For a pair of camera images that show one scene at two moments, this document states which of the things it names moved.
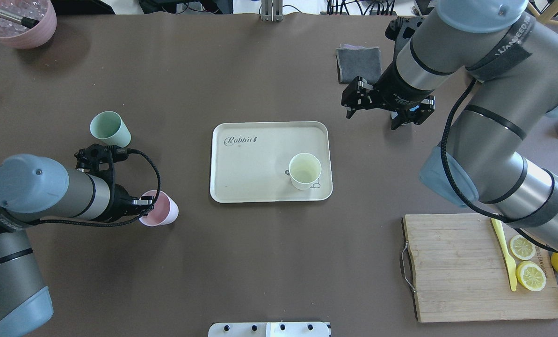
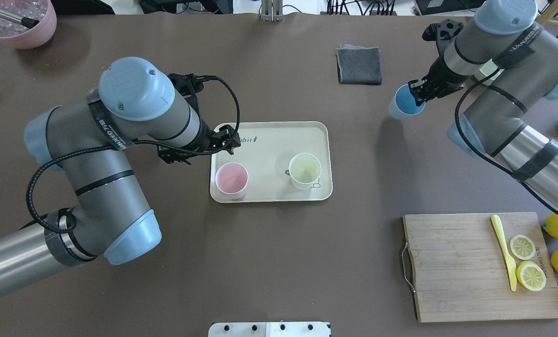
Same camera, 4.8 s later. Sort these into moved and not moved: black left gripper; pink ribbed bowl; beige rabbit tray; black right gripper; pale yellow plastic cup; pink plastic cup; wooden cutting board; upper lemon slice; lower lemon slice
Moved: pink plastic cup; black left gripper; black right gripper
Not moved: beige rabbit tray; pink ribbed bowl; upper lemon slice; lower lemon slice; wooden cutting board; pale yellow plastic cup
